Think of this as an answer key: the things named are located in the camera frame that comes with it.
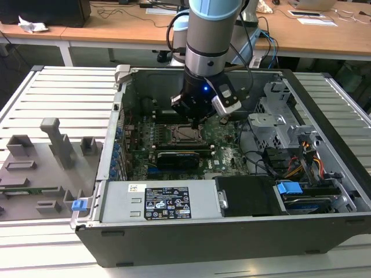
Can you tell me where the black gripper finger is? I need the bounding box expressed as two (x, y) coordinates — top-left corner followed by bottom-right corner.
(169, 94), (199, 130)
(197, 114), (217, 130)

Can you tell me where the silver CPU chip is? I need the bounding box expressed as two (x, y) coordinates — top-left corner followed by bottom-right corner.
(176, 127), (199, 140)

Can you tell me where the CPU socket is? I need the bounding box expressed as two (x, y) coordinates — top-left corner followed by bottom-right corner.
(166, 123), (210, 146)

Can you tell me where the green motherboard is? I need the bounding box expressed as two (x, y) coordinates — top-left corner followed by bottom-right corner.
(124, 111), (253, 182)

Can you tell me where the black graphics card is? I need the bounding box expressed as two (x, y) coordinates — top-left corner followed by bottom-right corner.
(156, 150), (201, 170)

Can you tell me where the silver metal drive cage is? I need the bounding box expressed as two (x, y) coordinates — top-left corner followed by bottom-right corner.
(248, 81), (322, 151)

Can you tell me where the black plastic shroud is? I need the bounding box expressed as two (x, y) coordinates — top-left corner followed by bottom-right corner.
(216, 175), (288, 218)

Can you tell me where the wooden desk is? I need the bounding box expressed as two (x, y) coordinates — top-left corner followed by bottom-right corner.
(0, 0), (90, 69)
(61, 0), (371, 62)

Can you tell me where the white paper sheet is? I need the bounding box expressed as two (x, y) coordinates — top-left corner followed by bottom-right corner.
(146, 8), (178, 15)
(297, 17), (339, 27)

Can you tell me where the hard disk in blue carrier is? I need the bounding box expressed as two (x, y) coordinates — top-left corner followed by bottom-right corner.
(275, 180), (334, 215)

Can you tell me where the grey power supply unit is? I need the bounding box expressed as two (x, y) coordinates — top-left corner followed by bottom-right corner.
(100, 179), (221, 224)

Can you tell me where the black open PC case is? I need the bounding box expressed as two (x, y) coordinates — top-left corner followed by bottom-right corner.
(74, 65), (371, 269)

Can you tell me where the blue latch clip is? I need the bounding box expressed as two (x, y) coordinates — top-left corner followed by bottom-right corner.
(71, 199), (88, 212)

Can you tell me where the silver laptop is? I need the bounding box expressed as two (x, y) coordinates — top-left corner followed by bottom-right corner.
(289, 0), (339, 11)

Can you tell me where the grey parts rack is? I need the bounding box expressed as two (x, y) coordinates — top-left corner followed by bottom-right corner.
(0, 117), (104, 222)

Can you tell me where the black box on desk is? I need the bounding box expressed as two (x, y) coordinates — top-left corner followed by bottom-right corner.
(0, 0), (92, 28)

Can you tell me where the green RAM stick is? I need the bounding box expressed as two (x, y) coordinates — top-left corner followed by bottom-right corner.
(0, 186), (59, 195)

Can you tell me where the crumpled white paper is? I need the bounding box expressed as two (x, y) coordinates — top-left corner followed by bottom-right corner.
(17, 16), (49, 34)

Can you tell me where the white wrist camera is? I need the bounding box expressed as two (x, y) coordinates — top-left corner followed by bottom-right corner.
(211, 83), (243, 116)

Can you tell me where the grey case handle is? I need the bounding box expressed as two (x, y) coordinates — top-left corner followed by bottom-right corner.
(114, 64), (133, 85)

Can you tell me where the black cable bundle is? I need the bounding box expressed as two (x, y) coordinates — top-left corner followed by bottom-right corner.
(236, 117), (290, 177)

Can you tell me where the blue cable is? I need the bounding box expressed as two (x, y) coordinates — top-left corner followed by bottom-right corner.
(260, 30), (279, 70)

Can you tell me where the yellow red wire bundle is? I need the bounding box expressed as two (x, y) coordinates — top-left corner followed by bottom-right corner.
(285, 140), (324, 179)

